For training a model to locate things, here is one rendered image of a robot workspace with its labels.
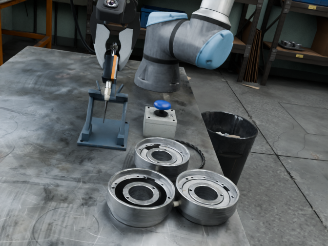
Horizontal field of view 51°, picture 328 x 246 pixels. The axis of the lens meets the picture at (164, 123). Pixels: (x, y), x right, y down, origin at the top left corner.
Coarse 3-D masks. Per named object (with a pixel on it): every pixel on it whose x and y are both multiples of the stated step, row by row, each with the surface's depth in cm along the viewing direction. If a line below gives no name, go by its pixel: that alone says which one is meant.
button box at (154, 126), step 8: (152, 112) 79; (168, 112) 80; (144, 120) 79; (152, 120) 75; (160, 120) 75; (168, 120) 76; (176, 120) 77; (144, 128) 76; (152, 128) 76; (160, 128) 76; (168, 128) 76; (144, 136) 77; (152, 136) 77; (160, 136) 77; (168, 136) 77
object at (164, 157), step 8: (136, 144) 65; (144, 144) 68; (152, 144) 68; (160, 144) 69; (168, 144) 69; (176, 144) 68; (136, 152) 62; (152, 152) 65; (160, 152) 67; (168, 152) 66; (184, 152) 67; (136, 160) 62; (144, 160) 60; (152, 160) 63; (160, 160) 68; (168, 160) 67; (184, 160) 65; (152, 168) 60; (160, 168) 60; (168, 168) 60; (176, 168) 61; (184, 168) 63; (168, 176) 61; (176, 176) 62
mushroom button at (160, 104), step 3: (156, 102) 77; (159, 102) 77; (162, 102) 77; (165, 102) 77; (168, 102) 78; (156, 105) 76; (159, 105) 76; (162, 105) 76; (165, 105) 76; (168, 105) 77; (159, 108) 76; (162, 108) 76; (165, 108) 76; (168, 108) 77; (159, 111) 78; (162, 111) 78
